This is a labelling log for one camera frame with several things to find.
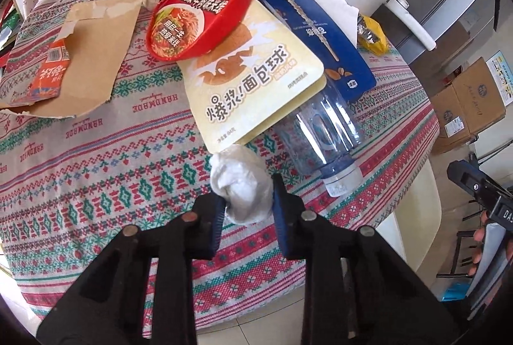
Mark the red instant noodle bowl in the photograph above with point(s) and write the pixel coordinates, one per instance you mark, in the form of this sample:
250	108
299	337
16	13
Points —
188	16

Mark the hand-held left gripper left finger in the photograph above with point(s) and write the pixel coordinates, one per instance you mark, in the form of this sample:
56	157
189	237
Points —
216	225

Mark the blue snack packet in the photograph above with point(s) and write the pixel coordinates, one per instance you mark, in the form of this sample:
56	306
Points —
320	48

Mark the yellow foil wrapper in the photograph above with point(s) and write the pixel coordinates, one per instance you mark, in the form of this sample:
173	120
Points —
374	36

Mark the yellow snack pouch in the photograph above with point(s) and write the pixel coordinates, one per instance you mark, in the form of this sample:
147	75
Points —
248	88

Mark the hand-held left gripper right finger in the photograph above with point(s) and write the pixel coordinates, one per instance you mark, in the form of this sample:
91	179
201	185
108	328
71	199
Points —
280	217

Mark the grey refrigerator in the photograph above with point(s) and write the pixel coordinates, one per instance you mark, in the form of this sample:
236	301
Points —
449	8

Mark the torn brown cardboard carton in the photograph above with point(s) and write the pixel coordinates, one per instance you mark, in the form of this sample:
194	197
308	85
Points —
96	48

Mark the patterned knit tablecloth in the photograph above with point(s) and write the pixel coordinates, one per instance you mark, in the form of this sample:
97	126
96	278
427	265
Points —
100	177

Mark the brown cardboard box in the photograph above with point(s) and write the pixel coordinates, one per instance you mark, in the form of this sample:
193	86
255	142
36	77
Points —
469	104

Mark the clear plastic bottle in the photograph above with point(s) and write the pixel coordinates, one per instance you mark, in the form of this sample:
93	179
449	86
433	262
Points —
320	136

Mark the white tissue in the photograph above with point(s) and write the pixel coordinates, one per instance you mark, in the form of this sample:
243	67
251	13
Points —
240	185

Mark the white printed leaflet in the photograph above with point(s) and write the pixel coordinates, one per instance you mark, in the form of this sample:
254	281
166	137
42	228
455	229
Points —
501	76

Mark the person's right hand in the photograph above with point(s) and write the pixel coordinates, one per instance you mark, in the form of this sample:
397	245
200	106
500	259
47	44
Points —
479	237

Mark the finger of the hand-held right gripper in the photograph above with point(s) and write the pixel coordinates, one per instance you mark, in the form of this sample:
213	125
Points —
487	191

